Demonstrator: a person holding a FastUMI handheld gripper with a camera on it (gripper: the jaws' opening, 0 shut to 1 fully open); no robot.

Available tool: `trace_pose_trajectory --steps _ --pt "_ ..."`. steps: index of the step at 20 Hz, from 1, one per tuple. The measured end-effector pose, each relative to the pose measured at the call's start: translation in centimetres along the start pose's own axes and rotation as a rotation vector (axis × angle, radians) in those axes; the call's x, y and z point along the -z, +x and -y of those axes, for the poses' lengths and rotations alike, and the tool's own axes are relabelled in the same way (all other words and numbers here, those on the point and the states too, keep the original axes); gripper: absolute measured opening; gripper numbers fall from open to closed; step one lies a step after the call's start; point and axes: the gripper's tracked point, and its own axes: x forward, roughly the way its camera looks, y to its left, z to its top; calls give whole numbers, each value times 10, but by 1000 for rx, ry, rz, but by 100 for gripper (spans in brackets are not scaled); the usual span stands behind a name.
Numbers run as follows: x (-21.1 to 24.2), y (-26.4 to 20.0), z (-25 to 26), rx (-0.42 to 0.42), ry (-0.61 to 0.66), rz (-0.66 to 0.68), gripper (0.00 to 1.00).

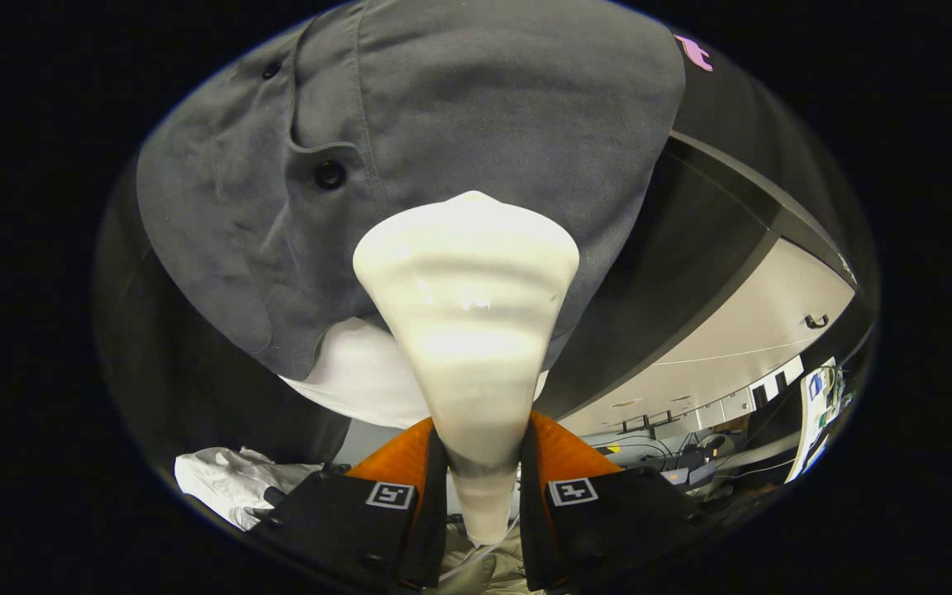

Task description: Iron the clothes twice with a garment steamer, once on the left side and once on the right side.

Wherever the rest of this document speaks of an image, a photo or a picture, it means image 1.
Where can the cluttered white desk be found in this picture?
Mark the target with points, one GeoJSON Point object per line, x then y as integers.
{"type": "Point", "coordinates": [815, 405]}

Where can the cream mannequin torso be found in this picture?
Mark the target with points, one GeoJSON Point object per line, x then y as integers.
{"type": "Point", "coordinates": [360, 380]}

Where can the grey button shirt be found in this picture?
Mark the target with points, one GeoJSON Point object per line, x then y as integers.
{"type": "Point", "coordinates": [484, 99]}

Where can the crumpled white cloth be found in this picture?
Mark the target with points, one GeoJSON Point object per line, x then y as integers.
{"type": "Point", "coordinates": [228, 483]}

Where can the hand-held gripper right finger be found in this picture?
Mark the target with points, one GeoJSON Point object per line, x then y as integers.
{"type": "Point", "coordinates": [532, 512]}

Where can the white garment steamer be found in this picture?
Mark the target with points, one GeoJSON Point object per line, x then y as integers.
{"type": "Point", "coordinates": [468, 314]}

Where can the khaki cloth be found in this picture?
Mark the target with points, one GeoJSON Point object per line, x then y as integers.
{"type": "Point", "coordinates": [497, 574]}

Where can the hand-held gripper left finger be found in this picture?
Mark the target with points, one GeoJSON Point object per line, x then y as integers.
{"type": "Point", "coordinates": [435, 512]}

